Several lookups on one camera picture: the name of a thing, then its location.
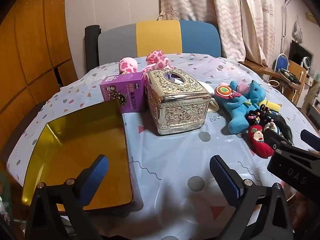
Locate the yellow sponge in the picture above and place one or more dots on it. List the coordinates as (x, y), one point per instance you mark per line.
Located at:
(272, 105)

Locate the silver ornate tissue box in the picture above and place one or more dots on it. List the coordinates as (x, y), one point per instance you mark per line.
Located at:
(175, 110)

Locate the red knit doll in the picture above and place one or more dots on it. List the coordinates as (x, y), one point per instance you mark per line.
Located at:
(260, 142)

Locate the cream cloth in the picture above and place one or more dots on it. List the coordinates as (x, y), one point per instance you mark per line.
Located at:
(213, 105)

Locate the wooden side desk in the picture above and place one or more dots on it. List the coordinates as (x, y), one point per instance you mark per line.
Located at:
(255, 67)

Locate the purple cardboard box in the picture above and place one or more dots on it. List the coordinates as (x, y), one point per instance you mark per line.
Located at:
(122, 90)

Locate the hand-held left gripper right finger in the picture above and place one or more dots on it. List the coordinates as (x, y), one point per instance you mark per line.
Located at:
(225, 180)

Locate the patterned light blue tablecloth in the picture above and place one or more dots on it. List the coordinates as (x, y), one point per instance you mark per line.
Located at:
(175, 160)

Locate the white stand pole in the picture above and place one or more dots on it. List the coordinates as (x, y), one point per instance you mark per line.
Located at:
(284, 25)

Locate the grey yellow blue chair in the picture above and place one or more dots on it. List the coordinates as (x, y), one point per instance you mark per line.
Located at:
(157, 37)

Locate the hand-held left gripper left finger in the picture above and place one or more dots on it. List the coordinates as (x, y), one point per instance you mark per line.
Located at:
(95, 177)

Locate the blue teddy bear with lollipop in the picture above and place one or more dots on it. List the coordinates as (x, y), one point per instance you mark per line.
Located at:
(240, 110)

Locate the printed cream curtain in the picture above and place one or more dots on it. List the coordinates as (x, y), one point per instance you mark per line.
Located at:
(225, 10)

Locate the light wooden chair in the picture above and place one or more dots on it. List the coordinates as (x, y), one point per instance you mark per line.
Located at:
(297, 87)

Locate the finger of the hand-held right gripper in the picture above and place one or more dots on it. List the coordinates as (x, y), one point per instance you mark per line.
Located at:
(308, 136)
(275, 138)

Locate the blue folding chair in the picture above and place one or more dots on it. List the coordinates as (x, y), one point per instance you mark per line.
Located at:
(283, 62)

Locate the black framed panel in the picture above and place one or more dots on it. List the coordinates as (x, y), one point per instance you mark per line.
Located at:
(296, 50)

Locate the white round fan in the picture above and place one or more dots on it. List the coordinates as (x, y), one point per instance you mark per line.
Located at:
(303, 63)

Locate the gold tin tray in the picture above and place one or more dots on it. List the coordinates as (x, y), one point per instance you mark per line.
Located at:
(87, 135)

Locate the wooden wardrobe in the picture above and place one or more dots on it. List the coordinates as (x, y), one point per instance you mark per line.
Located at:
(32, 42)

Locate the black-haired doll with beads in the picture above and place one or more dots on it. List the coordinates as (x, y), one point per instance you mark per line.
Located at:
(260, 116)

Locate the pink spotted plush toy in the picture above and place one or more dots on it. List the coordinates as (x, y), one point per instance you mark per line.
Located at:
(157, 60)

